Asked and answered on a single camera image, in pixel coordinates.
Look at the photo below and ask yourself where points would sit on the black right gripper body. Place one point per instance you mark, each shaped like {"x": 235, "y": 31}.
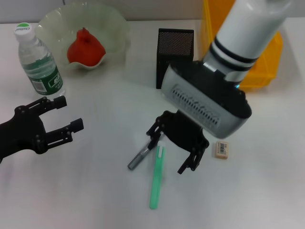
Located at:
{"x": 183, "y": 133}

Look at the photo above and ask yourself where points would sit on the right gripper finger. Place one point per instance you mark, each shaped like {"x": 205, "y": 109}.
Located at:
{"x": 157, "y": 130}
{"x": 195, "y": 159}

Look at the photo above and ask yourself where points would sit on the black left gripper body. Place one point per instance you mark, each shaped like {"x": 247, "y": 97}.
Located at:
{"x": 23, "y": 133}

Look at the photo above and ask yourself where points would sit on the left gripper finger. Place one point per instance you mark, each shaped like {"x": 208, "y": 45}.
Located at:
{"x": 77, "y": 125}
{"x": 59, "y": 101}

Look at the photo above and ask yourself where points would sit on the clear green-label water bottle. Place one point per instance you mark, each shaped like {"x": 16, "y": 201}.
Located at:
{"x": 40, "y": 69}

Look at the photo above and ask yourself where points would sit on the mint green pen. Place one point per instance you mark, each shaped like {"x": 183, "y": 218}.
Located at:
{"x": 156, "y": 176}

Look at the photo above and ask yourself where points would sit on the red-orange fruit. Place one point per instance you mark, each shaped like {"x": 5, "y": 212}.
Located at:
{"x": 85, "y": 52}

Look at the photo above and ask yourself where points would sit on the beige eraser with barcode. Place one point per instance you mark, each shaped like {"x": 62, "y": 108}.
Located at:
{"x": 222, "y": 149}

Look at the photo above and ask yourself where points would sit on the grey marker pen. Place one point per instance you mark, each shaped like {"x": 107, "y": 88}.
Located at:
{"x": 138, "y": 159}

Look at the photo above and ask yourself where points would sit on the pale green glass fruit plate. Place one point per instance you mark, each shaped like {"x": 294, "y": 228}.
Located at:
{"x": 54, "y": 31}

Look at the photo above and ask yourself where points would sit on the black mesh pen holder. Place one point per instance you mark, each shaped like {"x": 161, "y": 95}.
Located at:
{"x": 175, "y": 45}

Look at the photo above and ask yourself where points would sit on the yellow plastic bin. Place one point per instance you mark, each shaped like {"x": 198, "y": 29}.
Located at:
{"x": 209, "y": 35}

